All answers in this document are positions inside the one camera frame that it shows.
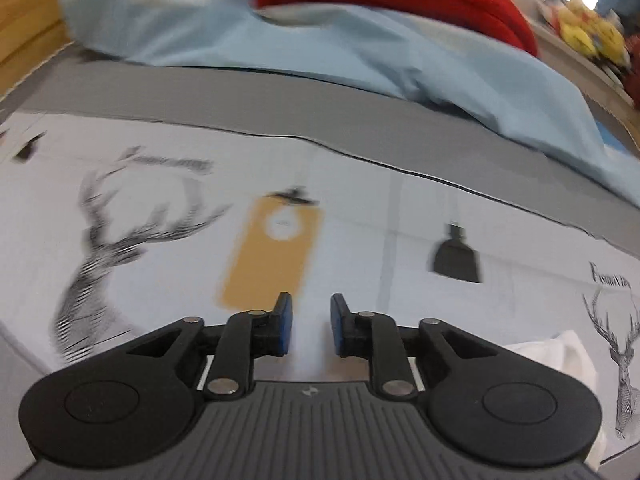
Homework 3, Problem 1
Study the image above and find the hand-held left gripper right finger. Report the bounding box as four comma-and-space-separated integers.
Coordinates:
330, 292, 502, 402

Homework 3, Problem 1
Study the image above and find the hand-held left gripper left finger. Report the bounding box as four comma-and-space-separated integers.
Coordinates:
125, 291, 294, 402

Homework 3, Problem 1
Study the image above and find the white long-sleeve shirt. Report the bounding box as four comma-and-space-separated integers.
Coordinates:
505, 329, 608, 471

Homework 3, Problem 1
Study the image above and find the printed deer bed sheet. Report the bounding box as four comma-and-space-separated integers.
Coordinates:
0, 110, 640, 480

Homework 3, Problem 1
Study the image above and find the grey bed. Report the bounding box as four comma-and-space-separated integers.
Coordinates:
0, 42, 640, 480

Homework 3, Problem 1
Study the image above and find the light blue quilt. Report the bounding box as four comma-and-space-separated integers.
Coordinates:
59, 0, 640, 206

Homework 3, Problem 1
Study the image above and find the yellow plush toy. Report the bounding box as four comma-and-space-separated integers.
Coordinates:
557, 0, 600, 57
590, 15, 627, 60

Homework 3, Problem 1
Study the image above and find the wooden headboard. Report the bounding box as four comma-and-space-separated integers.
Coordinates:
0, 0, 76, 101

